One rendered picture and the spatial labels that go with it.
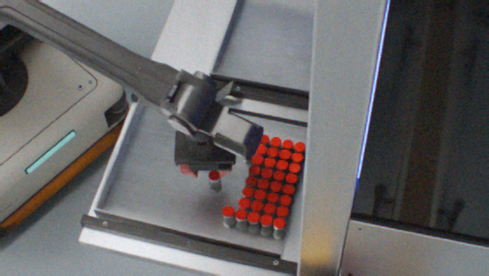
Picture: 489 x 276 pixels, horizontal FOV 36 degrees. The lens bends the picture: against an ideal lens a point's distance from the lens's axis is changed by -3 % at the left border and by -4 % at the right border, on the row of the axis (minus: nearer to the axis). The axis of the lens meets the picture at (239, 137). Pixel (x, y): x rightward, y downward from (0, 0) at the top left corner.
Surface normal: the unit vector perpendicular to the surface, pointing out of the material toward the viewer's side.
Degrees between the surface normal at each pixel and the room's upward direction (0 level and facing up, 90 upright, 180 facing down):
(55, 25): 28
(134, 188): 0
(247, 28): 0
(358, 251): 90
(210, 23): 0
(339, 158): 90
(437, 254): 90
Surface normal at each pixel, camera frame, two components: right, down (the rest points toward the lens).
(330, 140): -0.26, 0.81
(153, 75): 0.15, -0.13
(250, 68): -0.04, -0.55
